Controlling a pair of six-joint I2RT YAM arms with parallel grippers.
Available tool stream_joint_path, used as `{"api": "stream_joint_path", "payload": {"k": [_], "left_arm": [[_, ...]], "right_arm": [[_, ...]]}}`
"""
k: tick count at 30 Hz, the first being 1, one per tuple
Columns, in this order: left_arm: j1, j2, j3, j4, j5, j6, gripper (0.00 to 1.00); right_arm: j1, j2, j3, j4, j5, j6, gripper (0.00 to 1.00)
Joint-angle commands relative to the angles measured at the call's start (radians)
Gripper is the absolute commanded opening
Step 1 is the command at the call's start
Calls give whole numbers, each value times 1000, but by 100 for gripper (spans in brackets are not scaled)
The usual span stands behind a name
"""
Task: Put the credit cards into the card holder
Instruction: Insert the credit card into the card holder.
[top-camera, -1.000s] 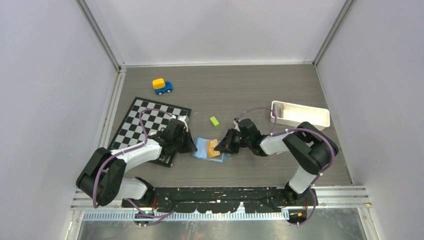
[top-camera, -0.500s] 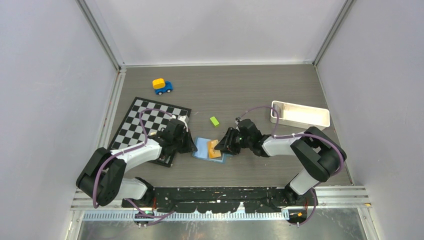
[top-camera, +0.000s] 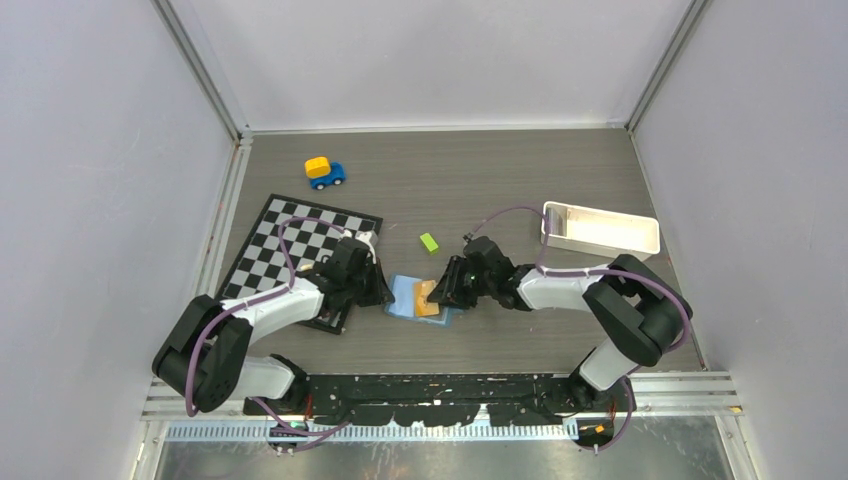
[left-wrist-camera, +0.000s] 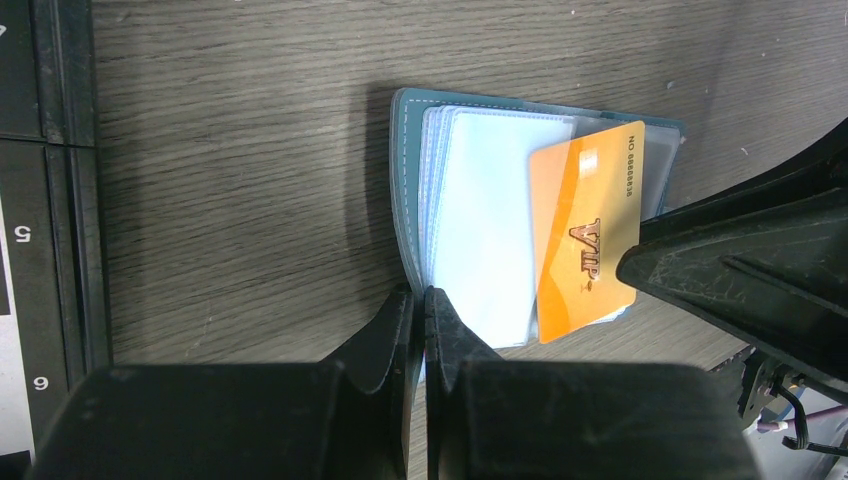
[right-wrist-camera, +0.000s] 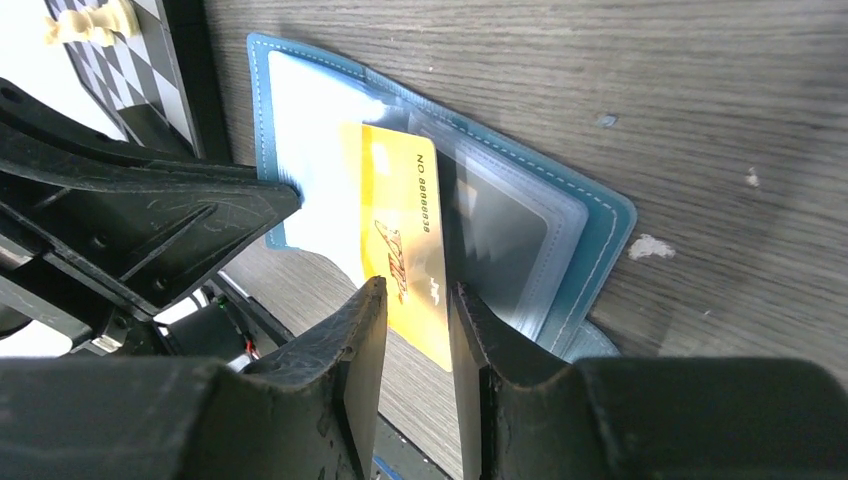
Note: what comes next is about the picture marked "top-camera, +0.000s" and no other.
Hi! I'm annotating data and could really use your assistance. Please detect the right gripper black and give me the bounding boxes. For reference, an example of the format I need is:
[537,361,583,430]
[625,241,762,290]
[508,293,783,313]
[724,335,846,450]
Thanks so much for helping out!
[427,255,495,310]

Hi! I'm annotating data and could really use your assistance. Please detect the orange VIP credit card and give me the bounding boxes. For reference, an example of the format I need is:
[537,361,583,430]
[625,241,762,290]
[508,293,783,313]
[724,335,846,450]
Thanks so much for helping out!
[413,280,440,317]

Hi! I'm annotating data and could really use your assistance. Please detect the blue card holder wallet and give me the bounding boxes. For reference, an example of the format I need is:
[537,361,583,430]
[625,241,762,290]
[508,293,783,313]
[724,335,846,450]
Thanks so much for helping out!
[384,274,463,327]

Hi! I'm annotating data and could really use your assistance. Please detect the stack of credit cards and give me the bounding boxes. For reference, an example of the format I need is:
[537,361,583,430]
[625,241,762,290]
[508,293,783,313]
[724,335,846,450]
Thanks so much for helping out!
[547,209,566,237]

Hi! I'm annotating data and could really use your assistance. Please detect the white plastic box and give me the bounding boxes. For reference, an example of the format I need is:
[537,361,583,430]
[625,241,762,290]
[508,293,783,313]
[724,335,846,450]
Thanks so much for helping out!
[540,201,661,261]

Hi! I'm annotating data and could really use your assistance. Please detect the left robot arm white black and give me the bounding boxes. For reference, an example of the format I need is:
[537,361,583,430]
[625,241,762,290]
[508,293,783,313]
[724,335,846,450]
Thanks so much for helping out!
[151,231,394,415]

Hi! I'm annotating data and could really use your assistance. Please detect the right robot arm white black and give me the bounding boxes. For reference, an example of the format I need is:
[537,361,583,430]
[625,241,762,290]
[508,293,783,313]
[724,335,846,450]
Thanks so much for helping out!
[427,236,692,411]

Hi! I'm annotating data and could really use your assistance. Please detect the green block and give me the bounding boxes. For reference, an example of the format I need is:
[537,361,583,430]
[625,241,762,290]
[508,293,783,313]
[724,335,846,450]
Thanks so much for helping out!
[419,232,440,255]

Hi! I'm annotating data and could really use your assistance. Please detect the black white chessboard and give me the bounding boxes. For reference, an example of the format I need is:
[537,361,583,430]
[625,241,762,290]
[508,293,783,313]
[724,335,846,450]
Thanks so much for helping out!
[219,194,381,341]

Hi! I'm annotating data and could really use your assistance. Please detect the blue yellow toy car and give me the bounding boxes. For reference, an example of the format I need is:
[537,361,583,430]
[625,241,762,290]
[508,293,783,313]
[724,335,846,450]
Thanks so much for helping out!
[304,156,347,190]

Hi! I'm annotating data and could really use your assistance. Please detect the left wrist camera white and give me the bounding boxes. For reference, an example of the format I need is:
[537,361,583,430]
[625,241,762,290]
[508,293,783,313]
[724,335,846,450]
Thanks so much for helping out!
[354,231,378,263]

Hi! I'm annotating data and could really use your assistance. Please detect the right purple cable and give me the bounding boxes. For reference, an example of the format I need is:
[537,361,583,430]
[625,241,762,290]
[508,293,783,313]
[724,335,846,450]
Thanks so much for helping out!
[463,205,694,454]

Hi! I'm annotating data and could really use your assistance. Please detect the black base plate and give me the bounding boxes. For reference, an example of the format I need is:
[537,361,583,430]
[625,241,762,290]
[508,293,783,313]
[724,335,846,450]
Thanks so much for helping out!
[243,373,631,427]

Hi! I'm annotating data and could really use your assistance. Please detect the aluminium frame rail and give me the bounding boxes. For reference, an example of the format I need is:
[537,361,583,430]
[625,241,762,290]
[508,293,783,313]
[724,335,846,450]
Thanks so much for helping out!
[142,371,743,446]

